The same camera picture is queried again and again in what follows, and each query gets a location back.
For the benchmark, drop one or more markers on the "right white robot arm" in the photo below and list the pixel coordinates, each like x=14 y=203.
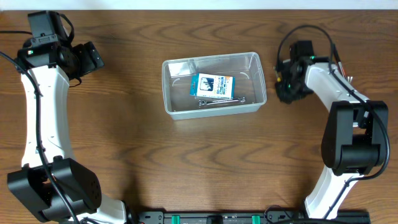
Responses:
x=355 y=145

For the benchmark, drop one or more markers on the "black yellow screwdriver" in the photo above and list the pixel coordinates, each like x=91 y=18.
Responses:
x=277 y=76

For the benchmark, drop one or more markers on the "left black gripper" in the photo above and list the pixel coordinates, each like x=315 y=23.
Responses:
x=85 y=65

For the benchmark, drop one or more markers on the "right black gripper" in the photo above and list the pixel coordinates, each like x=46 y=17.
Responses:
x=285 y=97

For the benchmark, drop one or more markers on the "clear plastic container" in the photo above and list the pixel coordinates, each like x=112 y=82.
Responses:
x=249 y=83

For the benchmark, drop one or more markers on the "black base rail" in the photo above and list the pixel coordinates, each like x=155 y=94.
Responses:
x=270 y=216

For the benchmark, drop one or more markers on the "blue white cardboard box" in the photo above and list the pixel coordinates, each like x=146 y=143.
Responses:
x=212 y=86

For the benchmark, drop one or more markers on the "small claw hammer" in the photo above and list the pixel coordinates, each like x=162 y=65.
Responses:
x=349 y=79

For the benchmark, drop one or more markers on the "silver combination wrench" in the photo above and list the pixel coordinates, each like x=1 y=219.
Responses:
x=220 y=102

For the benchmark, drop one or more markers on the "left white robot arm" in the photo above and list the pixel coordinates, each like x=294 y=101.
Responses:
x=51 y=184

